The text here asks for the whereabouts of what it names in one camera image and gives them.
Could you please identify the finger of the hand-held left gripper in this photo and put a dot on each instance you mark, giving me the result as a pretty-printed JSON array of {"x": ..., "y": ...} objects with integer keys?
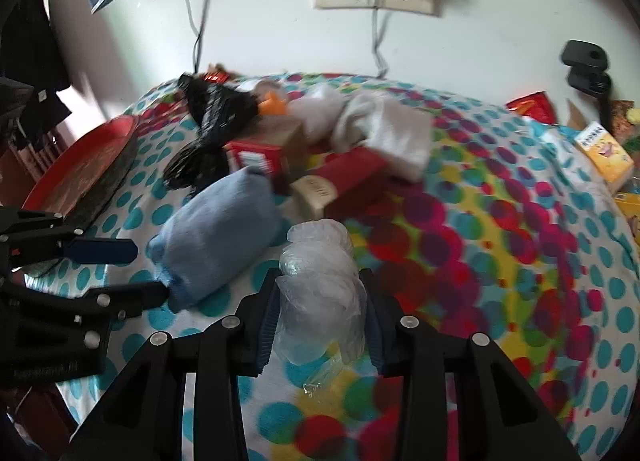
[
  {"x": 100, "y": 251},
  {"x": 145, "y": 296}
]

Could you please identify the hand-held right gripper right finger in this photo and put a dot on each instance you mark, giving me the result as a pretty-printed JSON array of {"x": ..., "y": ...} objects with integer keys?
[{"x": 376, "y": 341}]

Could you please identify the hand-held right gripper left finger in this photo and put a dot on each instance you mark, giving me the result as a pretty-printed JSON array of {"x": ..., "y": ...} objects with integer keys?
[{"x": 264, "y": 331}]

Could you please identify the clear plastic bag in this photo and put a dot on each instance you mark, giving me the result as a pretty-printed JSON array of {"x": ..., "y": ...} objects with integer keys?
[{"x": 320, "y": 291}]

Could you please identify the round red tray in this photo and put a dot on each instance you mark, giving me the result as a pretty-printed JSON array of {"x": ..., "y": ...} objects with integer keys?
[{"x": 75, "y": 171}]

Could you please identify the light blue sock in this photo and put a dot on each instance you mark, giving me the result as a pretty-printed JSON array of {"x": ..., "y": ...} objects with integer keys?
[{"x": 215, "y": 226}]

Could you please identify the long red box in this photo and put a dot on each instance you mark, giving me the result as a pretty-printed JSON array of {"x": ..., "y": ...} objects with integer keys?
[{"x": 345, "y": 173}]

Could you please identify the small red box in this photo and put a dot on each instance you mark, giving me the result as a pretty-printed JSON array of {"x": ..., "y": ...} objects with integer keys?
[{"x": 250, "y": 158}]

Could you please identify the black plastic bag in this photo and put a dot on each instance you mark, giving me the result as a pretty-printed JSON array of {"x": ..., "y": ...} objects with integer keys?
[{"x": 210, "y": 111}]

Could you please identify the white sock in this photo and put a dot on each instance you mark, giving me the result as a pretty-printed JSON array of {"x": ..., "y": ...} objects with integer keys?
[
  {"x": 390, "y": 136},
  {"x": 315, "y": 111}
]

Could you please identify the polka dot blanket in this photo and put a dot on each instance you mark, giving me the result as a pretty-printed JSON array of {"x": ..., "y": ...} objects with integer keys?
[{"x": 475, "y": 241}]

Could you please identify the black hanging jacket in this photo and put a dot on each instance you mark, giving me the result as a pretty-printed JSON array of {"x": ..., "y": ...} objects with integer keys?
[{"x": 30, "y": 66}]

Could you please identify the small red patterned packet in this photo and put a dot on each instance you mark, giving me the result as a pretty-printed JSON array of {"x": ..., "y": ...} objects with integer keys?
[{"x": 216, "y": 76}]

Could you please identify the orange toy figure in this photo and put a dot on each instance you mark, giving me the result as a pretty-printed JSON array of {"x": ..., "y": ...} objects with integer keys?
[{"x": 272, "y": 103}]

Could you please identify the yellow packet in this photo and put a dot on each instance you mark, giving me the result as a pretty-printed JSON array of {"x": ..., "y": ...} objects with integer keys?
[{"x": 629, "y": 218}]

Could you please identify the red snack packet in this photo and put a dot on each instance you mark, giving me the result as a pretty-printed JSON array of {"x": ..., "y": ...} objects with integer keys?
[{"x": 532, "y": 106}]

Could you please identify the yellow carton box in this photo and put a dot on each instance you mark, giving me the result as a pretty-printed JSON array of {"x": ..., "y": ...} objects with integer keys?
[{"x": 602, "y": 153}]

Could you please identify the colourful snack packet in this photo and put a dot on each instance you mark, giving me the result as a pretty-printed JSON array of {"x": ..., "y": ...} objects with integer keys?
[{"x": 625, "y": 121}]

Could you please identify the black clamp holder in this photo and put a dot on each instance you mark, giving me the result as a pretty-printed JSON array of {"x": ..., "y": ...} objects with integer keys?
[{"x": 585, "y": 66}]

